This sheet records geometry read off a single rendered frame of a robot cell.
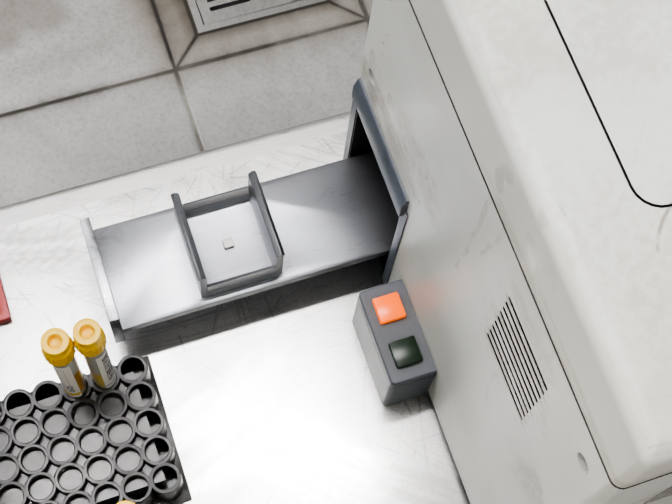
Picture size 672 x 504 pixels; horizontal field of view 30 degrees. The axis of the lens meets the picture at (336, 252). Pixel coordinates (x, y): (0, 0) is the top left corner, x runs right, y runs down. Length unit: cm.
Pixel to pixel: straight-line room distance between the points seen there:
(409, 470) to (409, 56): 27
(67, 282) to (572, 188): 39
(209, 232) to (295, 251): 5
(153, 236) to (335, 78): 112
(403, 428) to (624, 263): 30
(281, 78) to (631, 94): 136
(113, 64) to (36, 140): 16
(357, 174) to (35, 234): 21
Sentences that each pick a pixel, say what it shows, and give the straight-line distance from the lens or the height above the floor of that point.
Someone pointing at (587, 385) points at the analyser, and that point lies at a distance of 50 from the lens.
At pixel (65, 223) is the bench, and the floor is 87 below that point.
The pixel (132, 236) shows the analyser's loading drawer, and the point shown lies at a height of 92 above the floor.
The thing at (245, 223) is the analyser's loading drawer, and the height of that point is 92.
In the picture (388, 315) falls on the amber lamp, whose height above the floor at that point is 93.
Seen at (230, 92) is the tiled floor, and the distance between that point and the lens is 184.
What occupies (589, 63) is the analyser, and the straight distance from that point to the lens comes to 53.
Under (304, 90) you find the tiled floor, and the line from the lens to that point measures 185.
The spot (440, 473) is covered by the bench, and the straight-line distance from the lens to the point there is 76.
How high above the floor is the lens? 161
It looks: 68 degrees down
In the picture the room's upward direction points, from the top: 10 degrees clockwise
